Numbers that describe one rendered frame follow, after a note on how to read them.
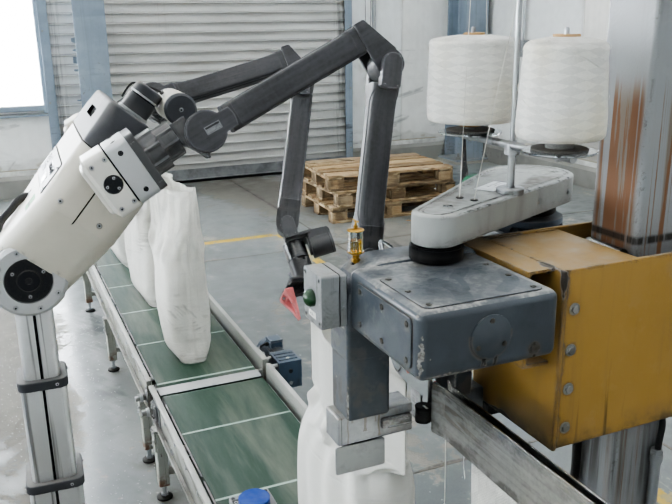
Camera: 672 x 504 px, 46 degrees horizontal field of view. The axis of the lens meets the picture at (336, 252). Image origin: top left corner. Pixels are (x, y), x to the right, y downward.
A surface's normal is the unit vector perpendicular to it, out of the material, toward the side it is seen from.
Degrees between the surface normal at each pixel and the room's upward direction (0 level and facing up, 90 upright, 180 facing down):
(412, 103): 90
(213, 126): 80
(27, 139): 90
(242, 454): 0
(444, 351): 90
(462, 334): 90
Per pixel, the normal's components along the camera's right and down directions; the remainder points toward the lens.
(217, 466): -0.01, -0.96
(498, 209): 0.75, 0.18
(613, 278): 0.40, 0.25
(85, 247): -0.03, 0.66
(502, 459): -0.92, 0.12
